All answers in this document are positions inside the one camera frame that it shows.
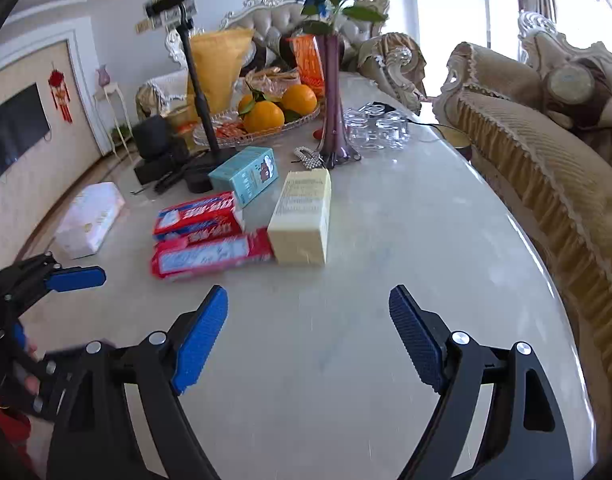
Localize white cardboard box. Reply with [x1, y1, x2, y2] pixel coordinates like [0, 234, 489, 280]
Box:
[55, 182, 126, 260]

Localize yellow round container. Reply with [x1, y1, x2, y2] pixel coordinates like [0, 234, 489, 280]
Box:
[443, 127, 474, 162]

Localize red toothpaste box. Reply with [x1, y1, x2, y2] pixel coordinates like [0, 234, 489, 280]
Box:
[153, 191, 244, 242]
[151, 227, 275, 281]

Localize red candy wrappers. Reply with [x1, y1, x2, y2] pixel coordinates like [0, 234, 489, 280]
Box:
[213, 121, 249, 141]

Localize tan draped armchair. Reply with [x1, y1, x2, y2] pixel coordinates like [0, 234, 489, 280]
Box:
[358, 32, 427, 112]

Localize cream carton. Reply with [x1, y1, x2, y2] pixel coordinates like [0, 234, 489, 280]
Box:
[267, 168, 333, 267]

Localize orange snack packet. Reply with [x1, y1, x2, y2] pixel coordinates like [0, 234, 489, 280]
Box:
[288, 35, 327, 95]

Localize red knot wall ornament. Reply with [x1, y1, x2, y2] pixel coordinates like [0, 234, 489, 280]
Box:
[47, 64, 75, 125]

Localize yellow paper bag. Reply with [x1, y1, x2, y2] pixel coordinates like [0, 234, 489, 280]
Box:
[188, 28, 255, 113]

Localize person's left hand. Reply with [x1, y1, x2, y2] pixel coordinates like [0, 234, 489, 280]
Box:
[23, 344, 42, 397]

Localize glass fruit tray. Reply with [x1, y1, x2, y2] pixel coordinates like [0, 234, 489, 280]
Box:
[192, 97, 323, 149]

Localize black cable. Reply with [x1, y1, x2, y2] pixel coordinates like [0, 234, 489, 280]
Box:
[406, 117, 467, 142]

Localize black phone tripod stand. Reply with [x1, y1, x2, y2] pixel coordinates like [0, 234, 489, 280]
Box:
[145, 0, 237, 193]

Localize pearl hair clip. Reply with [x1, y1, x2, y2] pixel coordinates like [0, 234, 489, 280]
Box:
[293, 146, 323, 171]

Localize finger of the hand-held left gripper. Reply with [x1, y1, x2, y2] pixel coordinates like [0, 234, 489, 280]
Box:
[6, 322, 87, 419]
[0, 254, 107, 313]

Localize lace covered armchair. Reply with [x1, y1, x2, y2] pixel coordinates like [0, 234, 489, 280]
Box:
[135, 69, 195, 124]

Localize flat screen television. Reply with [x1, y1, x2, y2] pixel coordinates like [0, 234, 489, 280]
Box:
[0, 82, 52, 187]

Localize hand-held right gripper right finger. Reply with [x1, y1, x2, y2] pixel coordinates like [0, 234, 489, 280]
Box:
[388, 284, 576, 480]

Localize set of clear drinking glasses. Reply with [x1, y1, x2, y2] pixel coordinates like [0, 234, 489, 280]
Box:
[343, 102, 411, 150]

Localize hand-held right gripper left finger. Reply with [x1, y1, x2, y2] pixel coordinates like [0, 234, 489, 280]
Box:
[46, 285, 230, 480]

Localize round brown beige cushion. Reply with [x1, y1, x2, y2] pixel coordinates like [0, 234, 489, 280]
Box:
[543, 57, 612, 132]

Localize beige fringed sofa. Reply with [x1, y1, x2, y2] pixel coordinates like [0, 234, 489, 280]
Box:
[433, 10, 612, 431]

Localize teal carton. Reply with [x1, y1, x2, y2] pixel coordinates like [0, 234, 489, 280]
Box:
[208, 146, 280, 209]

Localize purple glass vase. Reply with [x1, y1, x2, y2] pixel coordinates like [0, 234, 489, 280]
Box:
[313, 34, 361, 170]

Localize flat black box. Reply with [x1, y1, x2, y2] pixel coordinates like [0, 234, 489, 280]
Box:
[134, 152, 187, 187]

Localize person's left forearm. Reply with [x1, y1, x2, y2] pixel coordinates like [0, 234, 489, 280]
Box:
[0, 400, 33, 467]

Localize white side table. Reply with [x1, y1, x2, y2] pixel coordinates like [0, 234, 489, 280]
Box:
[93, 82, 130, 154]

